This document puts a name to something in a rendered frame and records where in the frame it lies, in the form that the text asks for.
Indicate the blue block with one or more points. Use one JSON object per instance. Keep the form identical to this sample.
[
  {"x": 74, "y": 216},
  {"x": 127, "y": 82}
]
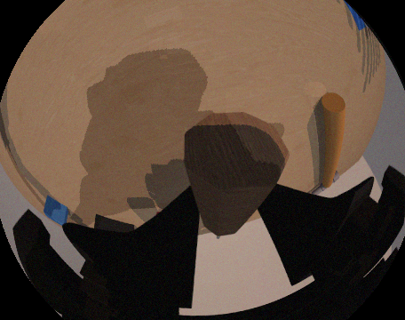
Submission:
[{"x": 56, "y": 211}]

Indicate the blue tape strip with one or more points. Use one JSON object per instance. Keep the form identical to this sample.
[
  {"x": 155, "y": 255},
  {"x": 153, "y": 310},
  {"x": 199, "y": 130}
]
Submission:
[{"x": 358, "y": 20}]

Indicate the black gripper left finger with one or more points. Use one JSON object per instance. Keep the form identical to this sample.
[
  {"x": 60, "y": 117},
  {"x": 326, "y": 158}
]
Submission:
[{"x": 162, "y": 250}]

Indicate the hammer with orange handle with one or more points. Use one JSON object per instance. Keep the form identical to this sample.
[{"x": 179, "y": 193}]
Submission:
[{"x": 334, "y": 122}]

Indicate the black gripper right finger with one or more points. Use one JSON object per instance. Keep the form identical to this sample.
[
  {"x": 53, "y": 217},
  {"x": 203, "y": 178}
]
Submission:
[{"x": 304, "y": 226}]

